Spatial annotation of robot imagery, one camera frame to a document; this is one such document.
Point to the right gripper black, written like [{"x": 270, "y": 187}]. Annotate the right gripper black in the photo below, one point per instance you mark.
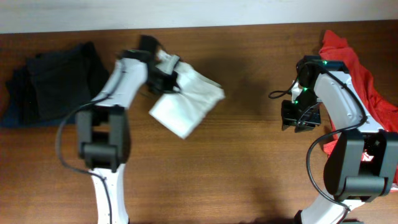
[{"x": 300, "y": 116}]

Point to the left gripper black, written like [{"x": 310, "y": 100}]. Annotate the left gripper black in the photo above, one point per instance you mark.
[{"x": 166, "y": 83}]

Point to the white printed t-shirt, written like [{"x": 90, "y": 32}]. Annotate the white printed t-shirt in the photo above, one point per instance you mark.
[{"x": 183, "y": 112}]

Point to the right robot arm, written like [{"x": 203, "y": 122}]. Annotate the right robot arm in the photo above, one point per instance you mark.
[{"x": 362, "y": 165}]

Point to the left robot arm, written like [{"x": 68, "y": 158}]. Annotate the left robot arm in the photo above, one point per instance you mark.
[{"x": 104, "y": 140}]

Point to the red t-shirt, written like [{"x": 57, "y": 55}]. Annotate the red t-shirt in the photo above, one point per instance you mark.
[{"x": 337, "y": 48}]

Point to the folded black garment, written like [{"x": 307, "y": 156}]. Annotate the folded black garment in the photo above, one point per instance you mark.
[{"x": 84, "y": 55}]

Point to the folded navy garment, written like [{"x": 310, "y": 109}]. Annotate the folded navy garment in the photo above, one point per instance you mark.
[{"x": 12, "y": 115}]

